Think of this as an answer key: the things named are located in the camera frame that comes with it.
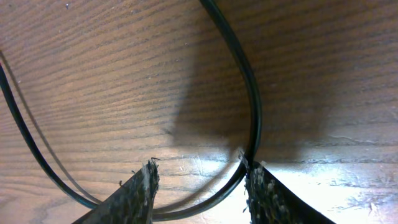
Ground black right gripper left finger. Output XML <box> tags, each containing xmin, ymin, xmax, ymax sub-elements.
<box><xmin>73</xmin><ymin>159</ymin><xmax>159</xmax><ymax>224</ymax></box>

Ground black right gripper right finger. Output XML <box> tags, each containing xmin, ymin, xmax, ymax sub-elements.
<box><xmin>239</xmin><ymin>153</ymin><xmax>333</xmax><ymax>224</ymax></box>

